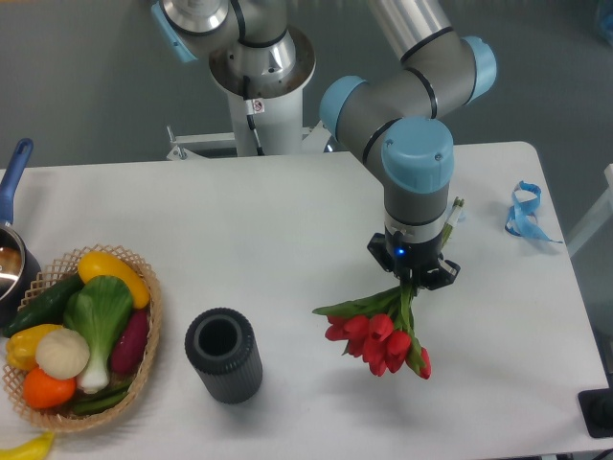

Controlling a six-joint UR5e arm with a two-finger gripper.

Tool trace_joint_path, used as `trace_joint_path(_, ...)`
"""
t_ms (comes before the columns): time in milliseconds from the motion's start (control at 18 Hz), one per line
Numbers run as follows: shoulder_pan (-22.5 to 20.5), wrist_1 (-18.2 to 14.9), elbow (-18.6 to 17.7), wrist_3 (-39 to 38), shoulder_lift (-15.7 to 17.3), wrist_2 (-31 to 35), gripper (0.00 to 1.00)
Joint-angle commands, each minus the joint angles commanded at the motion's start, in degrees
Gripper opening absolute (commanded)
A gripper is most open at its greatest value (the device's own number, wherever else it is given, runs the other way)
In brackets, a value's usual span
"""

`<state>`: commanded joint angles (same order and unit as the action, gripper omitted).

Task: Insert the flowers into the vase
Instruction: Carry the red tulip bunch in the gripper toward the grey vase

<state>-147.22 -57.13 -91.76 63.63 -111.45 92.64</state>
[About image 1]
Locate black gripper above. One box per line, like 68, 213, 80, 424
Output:
367, 231, 460, 290

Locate red tulip bouquet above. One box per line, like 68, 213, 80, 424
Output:
312, 195, 466, 380

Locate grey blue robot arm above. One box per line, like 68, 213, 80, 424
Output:
151, 1, 497, 290

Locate dark grey ribbed vase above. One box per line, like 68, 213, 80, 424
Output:
184, 308, 263, 404

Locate blue ribbon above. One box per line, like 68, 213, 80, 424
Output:
504, 180, 562, 243

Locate black device at edge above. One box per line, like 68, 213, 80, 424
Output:
578, 388, 612, 439

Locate purple sweet potato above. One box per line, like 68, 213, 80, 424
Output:
110, 310, 148, 375

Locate green bok choy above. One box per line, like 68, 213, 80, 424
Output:
63, 275, 133, 395

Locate yellow squash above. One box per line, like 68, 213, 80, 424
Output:
77, 251, 151, 311

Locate green bean pods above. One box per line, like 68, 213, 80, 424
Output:
71, 380, 131, 417

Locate woven wicker basket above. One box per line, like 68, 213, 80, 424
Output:
3, 244, 163, 433

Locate white garlic bulb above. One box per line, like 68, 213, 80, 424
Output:
35, 328, 90, 380

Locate green cucumber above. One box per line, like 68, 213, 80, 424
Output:
3, 274, 83, 338

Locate orange fruit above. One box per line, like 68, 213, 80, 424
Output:
22, 367, 77, 409

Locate yellow bell pepper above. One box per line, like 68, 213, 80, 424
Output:
6, 324, 61, 372

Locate yellow banana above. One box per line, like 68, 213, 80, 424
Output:
1, 431, 56, 460

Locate white frame at right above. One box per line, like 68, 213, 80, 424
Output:
566, 164, 612, 258

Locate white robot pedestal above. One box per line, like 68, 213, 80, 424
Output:
166, 26, 331, 162

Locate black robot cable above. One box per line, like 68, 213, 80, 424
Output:
241, 75, 265, 157

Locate blue handled saucepan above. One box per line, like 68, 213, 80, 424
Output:
1, 138, 40, 327

